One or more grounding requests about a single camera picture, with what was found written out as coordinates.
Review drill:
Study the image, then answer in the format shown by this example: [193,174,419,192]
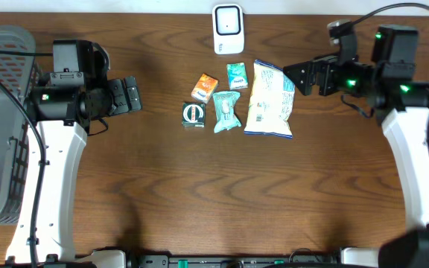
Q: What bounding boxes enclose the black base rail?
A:
[0,247,379,268]

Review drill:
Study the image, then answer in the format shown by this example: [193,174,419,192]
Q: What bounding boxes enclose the teal candy pouch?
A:
[213,91,241,133]

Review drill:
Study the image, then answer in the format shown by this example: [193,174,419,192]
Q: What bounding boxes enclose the small teal box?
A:
[226,63,249,90]

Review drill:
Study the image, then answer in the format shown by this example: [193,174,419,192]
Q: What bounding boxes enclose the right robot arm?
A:
[283,21,429,267]

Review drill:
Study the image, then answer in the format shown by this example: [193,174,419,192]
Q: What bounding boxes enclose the white blue snack bag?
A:
[244,60,295,138]

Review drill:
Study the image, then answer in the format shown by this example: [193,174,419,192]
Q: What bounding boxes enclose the white barcode scanner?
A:
[212,4,245,55]

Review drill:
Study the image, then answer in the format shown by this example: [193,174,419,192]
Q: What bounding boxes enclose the black round-logo packet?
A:
[182,102,206,127]

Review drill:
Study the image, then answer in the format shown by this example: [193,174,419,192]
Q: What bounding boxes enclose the small orange box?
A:
[191,74,219,104]

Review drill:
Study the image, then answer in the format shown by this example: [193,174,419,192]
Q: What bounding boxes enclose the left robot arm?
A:
[6,39,142,267]

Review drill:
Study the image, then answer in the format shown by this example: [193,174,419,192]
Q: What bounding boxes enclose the grey plastic shopping basket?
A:
[0,26,41,225]

